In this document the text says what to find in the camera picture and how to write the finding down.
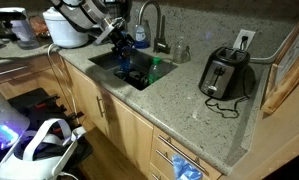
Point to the black equipment case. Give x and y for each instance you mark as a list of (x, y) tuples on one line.
[(32, 100)]

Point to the black steel toaster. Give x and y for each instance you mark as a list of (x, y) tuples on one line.
[(219, 75)]

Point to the black countertop appliance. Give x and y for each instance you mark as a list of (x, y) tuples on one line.
[(120, 8)]

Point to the clear green dotted bottle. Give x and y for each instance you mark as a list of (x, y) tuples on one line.
[(155, 71)]

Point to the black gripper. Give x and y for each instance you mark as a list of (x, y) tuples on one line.
[(120, 38)]

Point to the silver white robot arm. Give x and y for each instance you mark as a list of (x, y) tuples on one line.
[(89, 11)]

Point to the steel kitchen faucet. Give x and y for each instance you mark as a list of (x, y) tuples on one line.
[(162, 45)]

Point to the white round pot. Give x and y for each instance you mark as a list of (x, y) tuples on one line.
[(64, 30)]

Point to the white device with light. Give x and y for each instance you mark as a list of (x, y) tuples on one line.
[(2, 113)]

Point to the black white countertop device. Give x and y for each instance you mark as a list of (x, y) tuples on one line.
[(7, 15)]

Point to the orange snack package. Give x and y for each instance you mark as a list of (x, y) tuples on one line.
[(39, 26)]

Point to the wooden kitchen cabinet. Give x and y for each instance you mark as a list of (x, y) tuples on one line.
[(129, 133)]

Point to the white wall outlet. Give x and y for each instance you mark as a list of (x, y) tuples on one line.
[(250, 35)]

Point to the clear drinking glass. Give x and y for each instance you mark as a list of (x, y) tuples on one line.
[(179, 53)]

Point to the blue dish soap bottle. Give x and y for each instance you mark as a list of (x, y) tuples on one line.
[(140, 35)]

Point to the clear water pitcher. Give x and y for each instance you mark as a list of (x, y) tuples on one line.
[(22, 31)]

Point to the wooden picture frame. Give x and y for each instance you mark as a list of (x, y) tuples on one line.
[(285, 86)]

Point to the stainless steel sink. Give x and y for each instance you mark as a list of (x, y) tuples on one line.
[(142, 60)]

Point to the black sink drain strainer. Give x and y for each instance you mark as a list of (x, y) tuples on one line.
[(120, 74)]

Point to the grey metal conduit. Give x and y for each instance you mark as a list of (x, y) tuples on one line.
[(265, 60)]

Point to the white VR headset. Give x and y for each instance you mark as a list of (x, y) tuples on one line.
[(29, 166)]

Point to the black cup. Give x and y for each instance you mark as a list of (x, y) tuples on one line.
[(136, 78)]

